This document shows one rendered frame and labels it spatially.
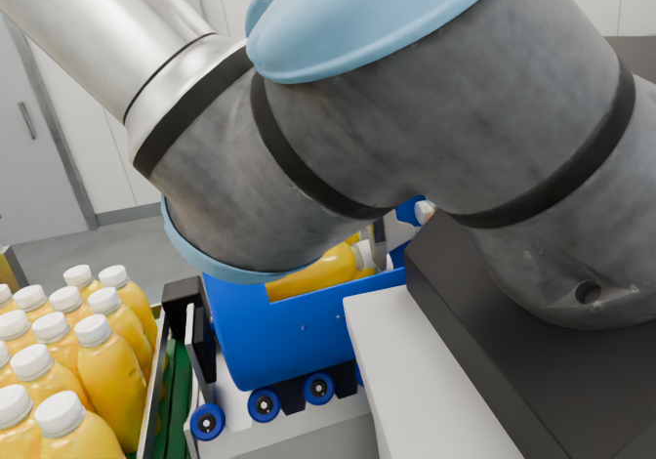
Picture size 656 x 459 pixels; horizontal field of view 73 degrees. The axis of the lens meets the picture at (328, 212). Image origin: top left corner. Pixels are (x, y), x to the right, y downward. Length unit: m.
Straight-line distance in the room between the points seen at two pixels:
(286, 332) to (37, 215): 4.23
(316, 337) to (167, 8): 0.39
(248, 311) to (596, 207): 0.38
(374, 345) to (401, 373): 0.04
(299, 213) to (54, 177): 4.28
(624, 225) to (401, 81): 0.13
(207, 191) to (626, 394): 0.24
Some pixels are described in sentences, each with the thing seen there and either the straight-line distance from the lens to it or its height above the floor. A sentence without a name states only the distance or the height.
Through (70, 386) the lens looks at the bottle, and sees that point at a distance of 0.68.
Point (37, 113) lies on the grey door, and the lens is 4.39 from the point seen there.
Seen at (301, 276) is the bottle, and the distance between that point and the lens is 0.57.
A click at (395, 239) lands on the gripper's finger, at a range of 0.58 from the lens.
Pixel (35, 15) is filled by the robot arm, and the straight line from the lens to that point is 0.32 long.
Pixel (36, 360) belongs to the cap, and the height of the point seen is 1.10.
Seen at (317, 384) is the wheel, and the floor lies 0.97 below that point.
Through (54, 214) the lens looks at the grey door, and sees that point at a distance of 4.62.
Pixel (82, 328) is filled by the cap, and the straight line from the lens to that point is 0.67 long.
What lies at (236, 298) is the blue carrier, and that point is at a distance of 0.51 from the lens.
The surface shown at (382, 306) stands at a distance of 0.45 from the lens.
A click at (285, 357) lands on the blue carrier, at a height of 1.06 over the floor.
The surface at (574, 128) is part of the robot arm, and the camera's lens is 0.22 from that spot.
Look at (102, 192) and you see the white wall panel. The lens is 4.45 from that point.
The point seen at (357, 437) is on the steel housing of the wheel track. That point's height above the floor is 0.88.
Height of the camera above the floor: 1.41
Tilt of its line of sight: 23 degrees down
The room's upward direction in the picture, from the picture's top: 9 degrees counter-clockwise
